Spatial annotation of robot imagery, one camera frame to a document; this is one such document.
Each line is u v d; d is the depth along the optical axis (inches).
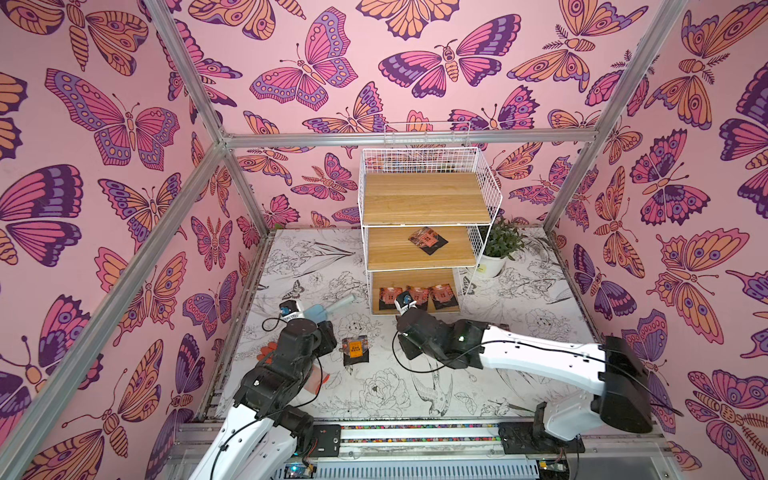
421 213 26.8
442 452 28.7
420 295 39.3
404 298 26.4
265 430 18.8
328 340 25.7
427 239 32.8
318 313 38.3
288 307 25.5
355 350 34.6
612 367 16.8
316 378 32.8
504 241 35.8
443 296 39.3
